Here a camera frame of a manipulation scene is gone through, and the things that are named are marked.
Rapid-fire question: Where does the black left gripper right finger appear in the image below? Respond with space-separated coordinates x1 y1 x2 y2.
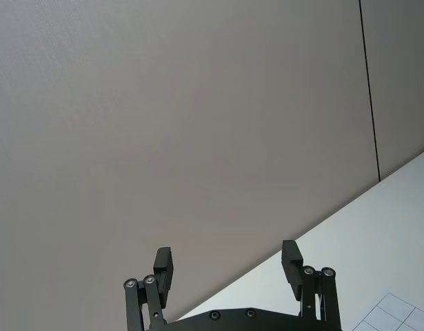
281 240 343 331

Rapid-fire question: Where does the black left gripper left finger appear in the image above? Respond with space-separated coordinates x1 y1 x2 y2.
123 246 174 331

